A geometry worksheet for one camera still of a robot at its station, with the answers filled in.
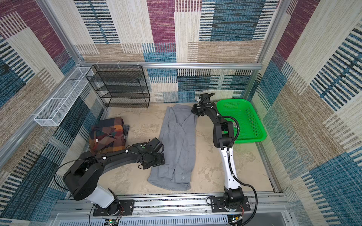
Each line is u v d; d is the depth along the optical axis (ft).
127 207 2.40
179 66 3.16
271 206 2.45
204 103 2.99
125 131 3.27
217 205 2.39
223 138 2.26
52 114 2.30
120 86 3.66
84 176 1.45
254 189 2.39
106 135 2.93
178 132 3.27
